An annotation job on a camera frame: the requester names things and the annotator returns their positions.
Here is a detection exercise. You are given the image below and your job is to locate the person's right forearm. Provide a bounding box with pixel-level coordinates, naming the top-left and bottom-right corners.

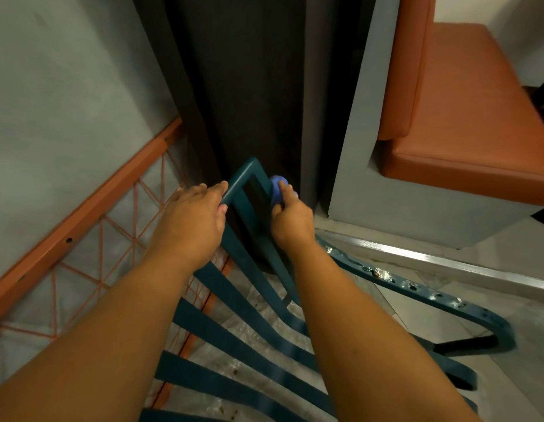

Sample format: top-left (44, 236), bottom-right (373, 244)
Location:
top-left (287, 241), bottom-right (482, 422)

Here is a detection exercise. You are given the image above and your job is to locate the orange cushioned booth bench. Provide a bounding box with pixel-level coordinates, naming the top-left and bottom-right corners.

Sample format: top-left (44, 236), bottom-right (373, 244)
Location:
top-left (327, 0), bottom-right (544, 251)

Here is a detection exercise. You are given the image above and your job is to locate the orange wire mesh fence panel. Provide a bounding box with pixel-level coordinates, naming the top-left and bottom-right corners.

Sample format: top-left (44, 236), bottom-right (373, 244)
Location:
top-left (0, 117), bottom-right (233, 409)

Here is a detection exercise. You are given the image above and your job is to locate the person's right hand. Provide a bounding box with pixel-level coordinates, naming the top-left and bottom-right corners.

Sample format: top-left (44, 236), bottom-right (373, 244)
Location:
top-left (270, 179), bottom-right (317, 256)

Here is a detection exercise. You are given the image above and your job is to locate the blue cleaning cloth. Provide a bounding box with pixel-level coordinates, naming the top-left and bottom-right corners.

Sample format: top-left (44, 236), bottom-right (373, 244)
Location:
top-left (270, 174), bottom-right (295, 207)

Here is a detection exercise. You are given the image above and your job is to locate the dark green metal slatted chair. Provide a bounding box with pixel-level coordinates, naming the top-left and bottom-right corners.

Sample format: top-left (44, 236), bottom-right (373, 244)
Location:
top-left (140, 156), bottom-right (517, 422)

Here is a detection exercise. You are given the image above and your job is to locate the black partition panel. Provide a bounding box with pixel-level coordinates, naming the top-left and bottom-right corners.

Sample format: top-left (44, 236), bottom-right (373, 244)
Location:
top-left (131, 0), bottom-right (378, 216)

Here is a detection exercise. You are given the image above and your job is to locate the person's left hand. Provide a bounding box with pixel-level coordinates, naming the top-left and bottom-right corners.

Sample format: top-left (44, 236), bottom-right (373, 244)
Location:
top-left (149, 181), bottom-right (230, 272)

